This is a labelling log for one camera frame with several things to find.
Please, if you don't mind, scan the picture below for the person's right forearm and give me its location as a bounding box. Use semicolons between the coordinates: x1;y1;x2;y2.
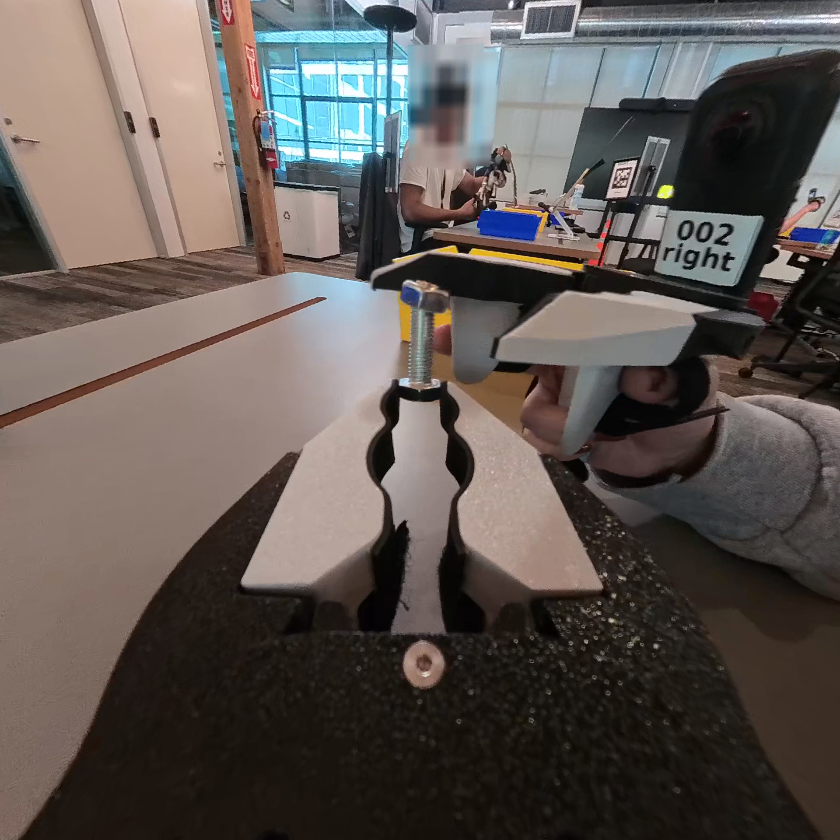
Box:
586;381;840;601

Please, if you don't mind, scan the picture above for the person's right hand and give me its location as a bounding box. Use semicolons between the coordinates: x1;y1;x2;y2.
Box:
432;323;716;490

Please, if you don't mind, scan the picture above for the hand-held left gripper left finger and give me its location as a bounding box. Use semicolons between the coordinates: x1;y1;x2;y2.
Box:
240;382;411;622

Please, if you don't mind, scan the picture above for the white recycling bin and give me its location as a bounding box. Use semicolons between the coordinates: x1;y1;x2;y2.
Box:
272;184;342;261

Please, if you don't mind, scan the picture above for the red fire extinguisher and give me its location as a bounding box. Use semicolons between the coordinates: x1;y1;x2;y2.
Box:
253;110;278;170

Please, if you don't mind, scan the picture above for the wooden pillar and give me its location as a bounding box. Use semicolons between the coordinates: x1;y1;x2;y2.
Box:
220;0;286;277

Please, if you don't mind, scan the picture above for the silver duct pipe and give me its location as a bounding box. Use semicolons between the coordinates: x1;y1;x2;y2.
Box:
489;5;840;42

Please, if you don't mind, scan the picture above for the black hanging jacket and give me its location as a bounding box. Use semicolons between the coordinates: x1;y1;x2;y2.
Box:
356;152;403;282

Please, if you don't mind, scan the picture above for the grey table with wooden edge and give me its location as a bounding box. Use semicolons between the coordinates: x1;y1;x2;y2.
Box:
432;209;605;263

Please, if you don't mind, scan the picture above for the blue plastic bin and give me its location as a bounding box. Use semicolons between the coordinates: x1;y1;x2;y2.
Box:
477;209;550;238

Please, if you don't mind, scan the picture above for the white door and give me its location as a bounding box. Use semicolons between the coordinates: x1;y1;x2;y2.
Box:
134;0;245;257
0;0;161;271

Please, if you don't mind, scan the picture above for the black floor lamp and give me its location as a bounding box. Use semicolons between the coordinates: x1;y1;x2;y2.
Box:
363;3;419;194

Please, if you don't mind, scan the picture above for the black wall screen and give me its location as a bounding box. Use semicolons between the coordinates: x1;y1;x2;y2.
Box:
563;98;697;203

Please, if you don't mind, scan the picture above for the printed tag sign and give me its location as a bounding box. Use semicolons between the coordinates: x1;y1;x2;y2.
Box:
604;157;642;201

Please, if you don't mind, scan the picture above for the white air vent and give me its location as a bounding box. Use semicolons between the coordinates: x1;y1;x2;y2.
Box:
520;0;583;40

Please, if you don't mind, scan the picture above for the black office chair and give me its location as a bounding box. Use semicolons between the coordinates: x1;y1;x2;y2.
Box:
738;246;840;398

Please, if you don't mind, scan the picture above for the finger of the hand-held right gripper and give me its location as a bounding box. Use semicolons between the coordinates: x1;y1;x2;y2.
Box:
369;251;588;387
495;290;718;462

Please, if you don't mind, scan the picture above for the silver hex bolt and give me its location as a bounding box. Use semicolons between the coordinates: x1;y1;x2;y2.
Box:
400;279;452;383

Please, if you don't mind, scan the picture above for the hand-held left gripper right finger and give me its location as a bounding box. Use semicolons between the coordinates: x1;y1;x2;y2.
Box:
436;382;605;624

